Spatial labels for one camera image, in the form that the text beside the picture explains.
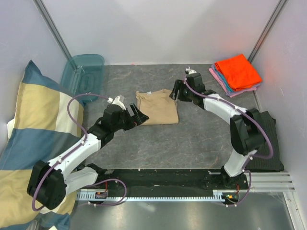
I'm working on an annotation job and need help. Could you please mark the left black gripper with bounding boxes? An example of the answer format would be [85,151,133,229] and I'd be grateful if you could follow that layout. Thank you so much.
[112,103,149,132]

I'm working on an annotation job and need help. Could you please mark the beige t shirt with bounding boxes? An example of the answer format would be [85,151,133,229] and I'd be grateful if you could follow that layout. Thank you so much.
[136,89,179,126]

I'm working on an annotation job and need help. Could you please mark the blue plastic bin lid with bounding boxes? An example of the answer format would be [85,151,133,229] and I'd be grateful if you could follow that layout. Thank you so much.
[60,54,105,104]

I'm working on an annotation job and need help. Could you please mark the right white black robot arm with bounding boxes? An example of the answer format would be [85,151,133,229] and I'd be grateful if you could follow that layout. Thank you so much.
[170,68,273,189]

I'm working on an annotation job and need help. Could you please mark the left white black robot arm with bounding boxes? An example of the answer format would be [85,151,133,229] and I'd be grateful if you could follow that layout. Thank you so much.
[27,103,149,210]

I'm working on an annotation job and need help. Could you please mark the pink folded t shirt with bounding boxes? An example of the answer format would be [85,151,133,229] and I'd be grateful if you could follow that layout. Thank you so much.
[209,68,257,98]

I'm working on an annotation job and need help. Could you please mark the orange folded t shirt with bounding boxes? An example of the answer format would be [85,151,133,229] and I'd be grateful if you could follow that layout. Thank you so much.
[214,54,262,91]

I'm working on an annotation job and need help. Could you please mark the blue beige striped pillow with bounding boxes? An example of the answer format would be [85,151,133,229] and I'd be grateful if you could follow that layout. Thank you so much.
[0,61,84,230]

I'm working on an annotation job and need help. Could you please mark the dark striped folded garment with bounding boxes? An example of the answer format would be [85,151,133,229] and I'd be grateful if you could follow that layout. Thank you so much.
[245,111,284,173]

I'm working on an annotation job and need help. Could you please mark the aluminium floor rails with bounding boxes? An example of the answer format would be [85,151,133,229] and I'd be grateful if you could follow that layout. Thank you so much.
[250,172,295,192]

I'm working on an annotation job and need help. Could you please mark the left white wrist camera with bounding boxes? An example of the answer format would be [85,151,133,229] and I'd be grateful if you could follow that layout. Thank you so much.
[107,95,126,110]

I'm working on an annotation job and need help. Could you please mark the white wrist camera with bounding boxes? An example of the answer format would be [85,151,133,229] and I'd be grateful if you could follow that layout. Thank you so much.
[107,95,126,110]
[185,66,197,75]

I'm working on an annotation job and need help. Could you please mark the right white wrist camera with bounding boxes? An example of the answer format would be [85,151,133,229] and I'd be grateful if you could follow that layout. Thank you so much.
[185,66,197,75]

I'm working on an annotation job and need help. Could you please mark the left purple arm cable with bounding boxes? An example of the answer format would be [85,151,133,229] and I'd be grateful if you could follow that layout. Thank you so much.
[31,93,128,211]

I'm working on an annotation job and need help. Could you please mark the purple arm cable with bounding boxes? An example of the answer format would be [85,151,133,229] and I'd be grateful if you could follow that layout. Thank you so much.
[31,93,128,211]
[183,75,274,208]

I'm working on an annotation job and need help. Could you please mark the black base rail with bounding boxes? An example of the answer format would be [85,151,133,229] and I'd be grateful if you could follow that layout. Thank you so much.
[76,167,252,198]

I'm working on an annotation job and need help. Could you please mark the white slotted cable duct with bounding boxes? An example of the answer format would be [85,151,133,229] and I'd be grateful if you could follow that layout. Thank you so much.
[76,189,239,202]

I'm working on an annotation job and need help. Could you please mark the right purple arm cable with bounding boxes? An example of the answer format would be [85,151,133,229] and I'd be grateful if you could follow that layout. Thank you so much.
[183,75,274,208]

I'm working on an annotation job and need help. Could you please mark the right aluminium frame post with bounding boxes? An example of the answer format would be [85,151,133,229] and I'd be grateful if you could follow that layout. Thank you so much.
[248,0,289,63]

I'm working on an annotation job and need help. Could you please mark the aluminium frame post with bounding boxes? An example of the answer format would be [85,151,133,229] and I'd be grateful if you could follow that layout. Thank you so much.
[248,0,289,63]
[33,0,72,60]

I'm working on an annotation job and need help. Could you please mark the left aluminium frame post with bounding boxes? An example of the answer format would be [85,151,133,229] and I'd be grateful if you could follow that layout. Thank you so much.
[33,0,72,60]

